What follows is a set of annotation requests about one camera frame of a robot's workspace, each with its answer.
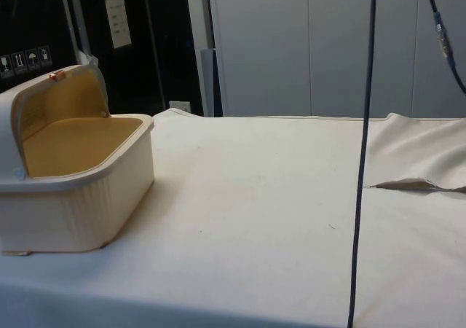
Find rounded box lid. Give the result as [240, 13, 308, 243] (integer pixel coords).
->
[0, 63, 111, 173]

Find black cabinet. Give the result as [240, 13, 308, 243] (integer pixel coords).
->
[0, 0, 205, 117]

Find pale grey lockers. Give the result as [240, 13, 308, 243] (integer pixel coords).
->
[184, 0, 466, 120]

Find cream box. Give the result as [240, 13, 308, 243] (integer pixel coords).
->
[0, 112, 156, 257]

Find black cable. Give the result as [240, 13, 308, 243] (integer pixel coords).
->
[347, 0, 379, 328]
[422, 0, 466, 92]

